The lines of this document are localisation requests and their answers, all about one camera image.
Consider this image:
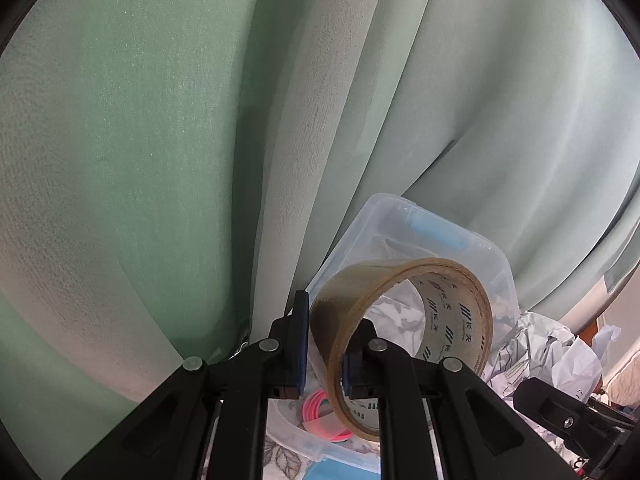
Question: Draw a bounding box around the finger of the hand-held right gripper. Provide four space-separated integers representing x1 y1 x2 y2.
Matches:
512 377 638 478

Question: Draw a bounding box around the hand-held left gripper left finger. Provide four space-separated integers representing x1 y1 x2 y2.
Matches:
62 290 311 480

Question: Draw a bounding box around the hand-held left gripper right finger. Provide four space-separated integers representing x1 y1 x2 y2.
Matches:
341 319 576 480

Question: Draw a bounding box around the pink hair tie bundle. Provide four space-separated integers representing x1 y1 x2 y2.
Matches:
302 391 353 442

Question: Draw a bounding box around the white paper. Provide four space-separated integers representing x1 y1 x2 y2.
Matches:
482 310 623 441

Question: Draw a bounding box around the brown packing tape roll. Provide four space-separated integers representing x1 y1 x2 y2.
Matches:
310 257 495 443

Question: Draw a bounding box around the clear plastic storage container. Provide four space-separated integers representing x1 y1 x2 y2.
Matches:
265 192 521 480

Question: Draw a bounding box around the pale green curtain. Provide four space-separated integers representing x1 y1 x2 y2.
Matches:
0 0 640 480

